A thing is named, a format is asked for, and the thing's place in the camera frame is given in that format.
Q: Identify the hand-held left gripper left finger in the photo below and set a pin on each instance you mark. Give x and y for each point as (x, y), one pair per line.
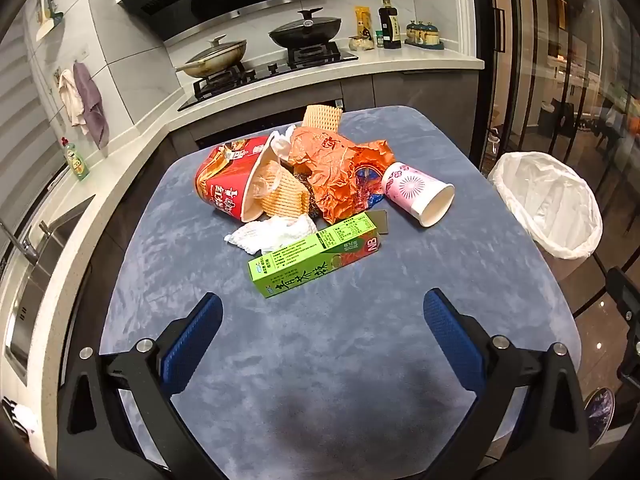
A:
(195, 340)

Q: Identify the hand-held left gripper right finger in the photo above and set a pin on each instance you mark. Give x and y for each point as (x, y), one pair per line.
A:
(452, 340)

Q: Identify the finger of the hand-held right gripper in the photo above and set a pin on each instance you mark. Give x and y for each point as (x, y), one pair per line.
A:
(622, 292)

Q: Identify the white lined trash bin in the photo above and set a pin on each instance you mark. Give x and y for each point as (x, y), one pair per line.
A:
(550, 205)

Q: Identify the white tissue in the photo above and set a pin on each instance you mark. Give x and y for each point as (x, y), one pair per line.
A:
(265, 235)

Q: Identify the green carton box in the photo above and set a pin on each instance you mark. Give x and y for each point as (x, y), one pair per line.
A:
(310, 260)

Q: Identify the pink paper cup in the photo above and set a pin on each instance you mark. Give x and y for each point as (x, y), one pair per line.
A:
(410, 187)

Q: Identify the red instant noodle bowl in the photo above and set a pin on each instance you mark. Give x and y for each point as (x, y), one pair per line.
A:
(225, 180)

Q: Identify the tan foam fruit net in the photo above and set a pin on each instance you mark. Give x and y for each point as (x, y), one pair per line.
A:
(322, 116)
(285, 195)

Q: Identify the dark glittery scouring pad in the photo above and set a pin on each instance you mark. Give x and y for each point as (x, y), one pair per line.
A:
(302, 183)

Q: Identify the clear plastic bag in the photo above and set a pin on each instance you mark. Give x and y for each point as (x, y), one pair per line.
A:
(280, 145)

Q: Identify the orange wrapper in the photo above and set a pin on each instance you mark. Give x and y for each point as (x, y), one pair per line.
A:
(325, 160)

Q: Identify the steel kitchen sink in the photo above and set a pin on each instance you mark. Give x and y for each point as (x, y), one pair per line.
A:
(35, 270)

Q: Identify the dark bin behind glass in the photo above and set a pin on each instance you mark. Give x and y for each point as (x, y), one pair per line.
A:
(556, 120)

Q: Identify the steel faucet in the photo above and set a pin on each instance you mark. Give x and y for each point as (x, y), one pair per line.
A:
(20, 245)

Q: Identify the black built-in oven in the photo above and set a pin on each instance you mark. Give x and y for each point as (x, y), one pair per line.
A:
(240, 132)

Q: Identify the green dish soap bottle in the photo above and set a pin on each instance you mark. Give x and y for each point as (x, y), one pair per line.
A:
(76, 162)

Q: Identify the purple hanging towel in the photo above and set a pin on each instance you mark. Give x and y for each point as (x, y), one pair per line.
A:
(92, 105)

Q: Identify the black framed glass door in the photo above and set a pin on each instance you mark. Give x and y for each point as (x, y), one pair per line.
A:
(550, 35)

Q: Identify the white hanging towel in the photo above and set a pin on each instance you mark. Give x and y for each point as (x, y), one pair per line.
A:
(70, 100)

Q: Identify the white window blind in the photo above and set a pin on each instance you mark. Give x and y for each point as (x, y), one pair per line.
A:
(25, 125)

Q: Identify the beige wok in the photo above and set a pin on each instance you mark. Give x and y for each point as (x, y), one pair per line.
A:
(215, 66)

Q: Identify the black gas stove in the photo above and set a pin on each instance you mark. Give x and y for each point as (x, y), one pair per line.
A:
(265, 69)

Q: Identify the glass wok lid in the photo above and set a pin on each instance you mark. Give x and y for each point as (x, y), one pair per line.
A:
(220, 47)

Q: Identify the blue lidded condiment jar set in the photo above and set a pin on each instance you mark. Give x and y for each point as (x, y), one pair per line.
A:
(424, 35)

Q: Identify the small green bottle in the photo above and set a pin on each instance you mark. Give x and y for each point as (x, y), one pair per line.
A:
(380, 40)

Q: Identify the dark soy sauce bottle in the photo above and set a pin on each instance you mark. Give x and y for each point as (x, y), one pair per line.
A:
(390, 25)

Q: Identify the yellow food packet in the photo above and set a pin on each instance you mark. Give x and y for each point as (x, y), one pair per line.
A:
(364, 20)

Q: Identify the black pot lid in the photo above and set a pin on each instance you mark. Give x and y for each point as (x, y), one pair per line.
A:
(305, 22)

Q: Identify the white wall outlet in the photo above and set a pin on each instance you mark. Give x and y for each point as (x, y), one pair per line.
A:
(82, 52)

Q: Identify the wall utensil rack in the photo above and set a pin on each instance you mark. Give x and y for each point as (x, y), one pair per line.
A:
(46, 20)

